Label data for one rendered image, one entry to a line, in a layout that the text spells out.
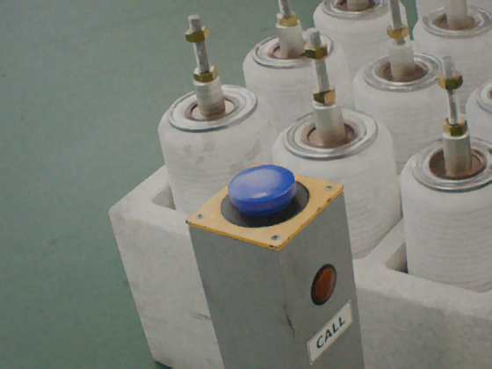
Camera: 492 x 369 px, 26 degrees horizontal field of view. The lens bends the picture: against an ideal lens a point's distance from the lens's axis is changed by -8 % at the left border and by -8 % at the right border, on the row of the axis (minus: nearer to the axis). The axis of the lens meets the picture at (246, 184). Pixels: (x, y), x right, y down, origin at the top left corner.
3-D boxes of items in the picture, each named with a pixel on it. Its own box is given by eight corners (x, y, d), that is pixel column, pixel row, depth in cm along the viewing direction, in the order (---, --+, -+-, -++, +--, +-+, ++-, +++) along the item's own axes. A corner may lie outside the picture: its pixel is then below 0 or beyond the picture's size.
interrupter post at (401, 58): (389, 70, 96) (385, 37, 95) (416, 68, 96) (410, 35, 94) (392, 83, 94) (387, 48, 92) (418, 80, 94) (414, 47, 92)
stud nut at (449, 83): (434, 83, 78) (433, 73, 77) (452, 76, 78) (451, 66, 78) (449, 93, 76) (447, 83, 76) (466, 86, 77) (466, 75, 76)
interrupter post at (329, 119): (310, 139, 88) (304, 102, 86) (334, 127, 89) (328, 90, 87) (329, 149, 86) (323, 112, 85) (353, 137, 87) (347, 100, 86)
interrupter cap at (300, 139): (264, 141, 89) (263, 133, 89) (338, 105, 92) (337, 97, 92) (324, 176, 83) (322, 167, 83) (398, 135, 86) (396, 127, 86)
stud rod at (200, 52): (213, 90, 94) (198, 12, 90) (216, 96, 93) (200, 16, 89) (202, 94, 94) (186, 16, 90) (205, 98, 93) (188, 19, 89)
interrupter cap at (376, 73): (359, 61, 99) (358, 54, 98) (438, 54, 98) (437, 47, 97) (365, 99, 92) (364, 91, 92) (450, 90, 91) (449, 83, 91)
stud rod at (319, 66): (321, 113, 87) (306, 27, 83) (334, 112, 87) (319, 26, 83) (321, 119, 86) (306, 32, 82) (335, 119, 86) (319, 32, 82)
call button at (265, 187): (312, 198, 69) (307, 170, 68) (273, 234, 67) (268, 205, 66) (259, 185, 72) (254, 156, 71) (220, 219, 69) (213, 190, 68)
